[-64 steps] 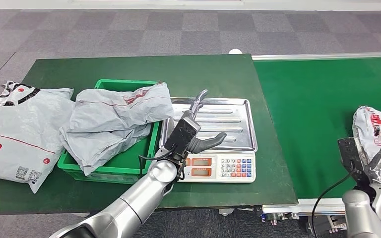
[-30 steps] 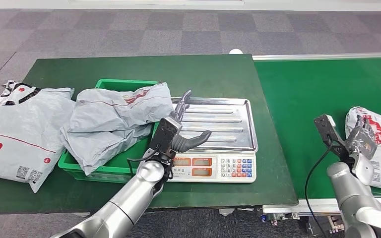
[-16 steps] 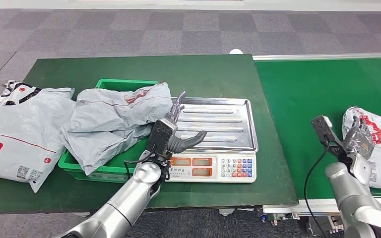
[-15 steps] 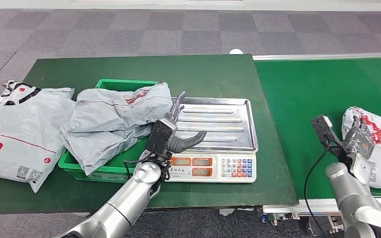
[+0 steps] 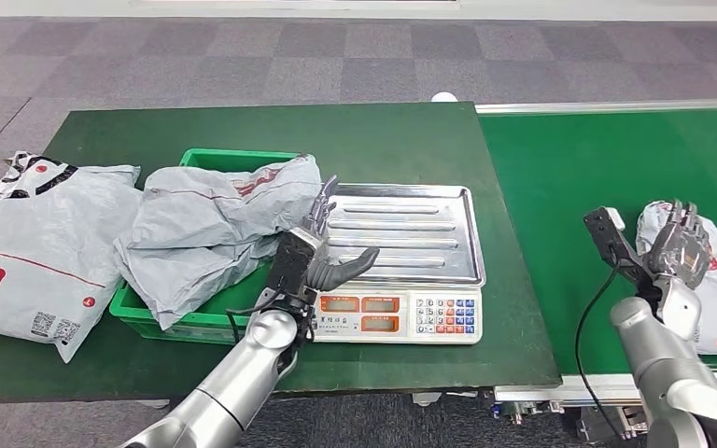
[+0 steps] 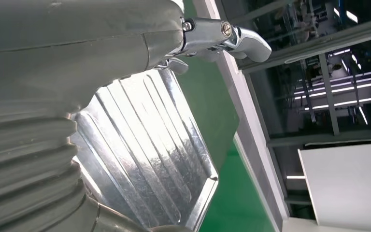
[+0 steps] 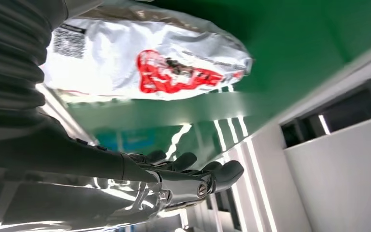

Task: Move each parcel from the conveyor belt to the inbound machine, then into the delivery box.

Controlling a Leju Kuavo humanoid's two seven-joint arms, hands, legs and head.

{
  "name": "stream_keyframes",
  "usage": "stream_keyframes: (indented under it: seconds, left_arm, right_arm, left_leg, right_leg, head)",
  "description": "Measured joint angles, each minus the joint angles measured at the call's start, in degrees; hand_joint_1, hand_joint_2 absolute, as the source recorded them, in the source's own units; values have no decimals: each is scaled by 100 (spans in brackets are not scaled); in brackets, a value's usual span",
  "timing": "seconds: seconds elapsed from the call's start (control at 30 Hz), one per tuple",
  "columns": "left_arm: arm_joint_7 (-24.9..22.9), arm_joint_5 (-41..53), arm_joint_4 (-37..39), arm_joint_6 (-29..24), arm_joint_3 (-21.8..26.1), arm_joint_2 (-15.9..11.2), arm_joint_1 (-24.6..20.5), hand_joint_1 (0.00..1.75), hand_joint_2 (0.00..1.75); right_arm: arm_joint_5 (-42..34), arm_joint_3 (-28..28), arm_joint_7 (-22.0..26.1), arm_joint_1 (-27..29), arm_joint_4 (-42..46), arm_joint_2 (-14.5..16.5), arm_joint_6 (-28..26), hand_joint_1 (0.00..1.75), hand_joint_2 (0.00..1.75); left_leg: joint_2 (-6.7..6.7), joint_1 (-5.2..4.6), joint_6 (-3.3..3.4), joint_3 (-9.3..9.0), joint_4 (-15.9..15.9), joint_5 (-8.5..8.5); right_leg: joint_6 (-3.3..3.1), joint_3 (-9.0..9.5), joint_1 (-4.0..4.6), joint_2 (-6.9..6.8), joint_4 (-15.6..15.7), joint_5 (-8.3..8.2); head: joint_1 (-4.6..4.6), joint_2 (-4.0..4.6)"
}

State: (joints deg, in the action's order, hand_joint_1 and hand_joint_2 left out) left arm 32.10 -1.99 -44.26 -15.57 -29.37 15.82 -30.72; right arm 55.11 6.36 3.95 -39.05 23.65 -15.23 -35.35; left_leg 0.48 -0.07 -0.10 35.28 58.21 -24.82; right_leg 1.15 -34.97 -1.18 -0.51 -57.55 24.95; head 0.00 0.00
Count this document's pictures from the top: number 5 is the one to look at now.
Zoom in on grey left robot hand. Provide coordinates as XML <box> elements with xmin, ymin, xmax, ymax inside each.
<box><xmin>301</xmin><ymin>175</ymin><xmax>381</xmax><ymax>294</ymax></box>

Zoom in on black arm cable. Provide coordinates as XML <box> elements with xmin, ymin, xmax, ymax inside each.
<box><xmin>574</xmin><ymin>258</ymin><xmax>625</xmax><ymax>441</ymax></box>
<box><xmin>226</xmin><ymin>287</ymin><xmax>287</xmax><ymax>345</ymax></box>

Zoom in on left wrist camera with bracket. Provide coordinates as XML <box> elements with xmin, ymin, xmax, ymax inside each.
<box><xmin>265</xmin><ymin>227</ymin><xmax>324</xmax><ymax>309</ymax></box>

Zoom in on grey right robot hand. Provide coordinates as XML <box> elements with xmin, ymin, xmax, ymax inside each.
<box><xmin>645</xmin><ymin>199</ymin><xmax>712</xmax><ymax>290</ymax></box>

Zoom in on grey parcel bag red picture print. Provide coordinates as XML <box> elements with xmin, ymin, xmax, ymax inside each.
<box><xmin>131</xmin><ymin>154</ymin><xmax>324</xmax><ymax>252</ymax></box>

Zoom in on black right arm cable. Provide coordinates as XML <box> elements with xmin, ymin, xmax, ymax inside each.
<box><xmin>574</xmin><ymin>258</ymin><xmax>625</xmax><ymax>441</ymax></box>

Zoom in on green plastic crate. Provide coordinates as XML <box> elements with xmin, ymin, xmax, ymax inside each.
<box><xmin>108</xmin><ymin>147</ymin><xmax>302</xmax><ymax>345</ymax></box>

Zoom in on large grey bag QR codes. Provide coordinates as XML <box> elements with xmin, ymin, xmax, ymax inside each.
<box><xmin>0</xmin><ymin>151</ymin><xmax>145</xmax><ymax>365</ymax></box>

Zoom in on white scale with steel tray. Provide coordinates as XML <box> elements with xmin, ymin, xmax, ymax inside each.
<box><xmin>302</xmin><ymin>184</ymin><xmax>487</xmax><ymax>345</ymax></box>

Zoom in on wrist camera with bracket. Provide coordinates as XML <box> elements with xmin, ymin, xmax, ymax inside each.
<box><xmin>583</xmin><ymin>206</ymin><xmax>658</xmax><ymax>300</ymax></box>
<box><xmin>265</xmin><ymin>227</ymin><xmax>324</xmax><ymax>309</ymax></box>

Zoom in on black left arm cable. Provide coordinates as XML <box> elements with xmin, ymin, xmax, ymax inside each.
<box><xmin>226</xmin><ymin>287</ymin><xmax>287</xmax><ymax>345</ymax></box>

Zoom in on green conveyor belt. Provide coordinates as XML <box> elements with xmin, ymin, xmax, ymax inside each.
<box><xmin>475</xmin><ymin>97</ymin><xmax>717</xmax><ymax>427</ymax></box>

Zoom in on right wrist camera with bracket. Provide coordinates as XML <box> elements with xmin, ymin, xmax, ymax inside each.
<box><xmin>583</xmin><ymin>206</ymin><xmax>658</xmax><ymax>300</ymax></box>

